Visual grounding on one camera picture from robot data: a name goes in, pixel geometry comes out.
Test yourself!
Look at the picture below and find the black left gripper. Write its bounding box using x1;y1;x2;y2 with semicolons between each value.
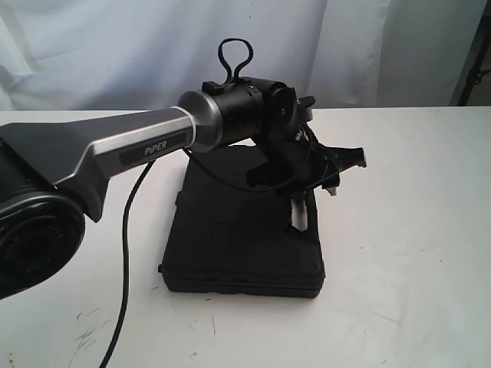
247;147;342;233

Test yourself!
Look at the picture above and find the black plastic tool case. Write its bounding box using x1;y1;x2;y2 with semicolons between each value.
158;146;325;298

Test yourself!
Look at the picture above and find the white backdrop curtain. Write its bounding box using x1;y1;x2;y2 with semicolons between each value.
1;1;486;110

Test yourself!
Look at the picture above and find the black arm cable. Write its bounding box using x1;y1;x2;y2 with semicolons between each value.
97;37;334;368

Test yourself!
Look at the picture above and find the dark metal stand pole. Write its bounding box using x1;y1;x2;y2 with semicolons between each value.
451;1;490;107

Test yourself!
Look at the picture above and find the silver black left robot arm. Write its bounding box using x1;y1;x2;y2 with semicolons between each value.
1;77;341;298

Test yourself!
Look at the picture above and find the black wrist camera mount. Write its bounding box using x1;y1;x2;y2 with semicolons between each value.
327;147;367;172

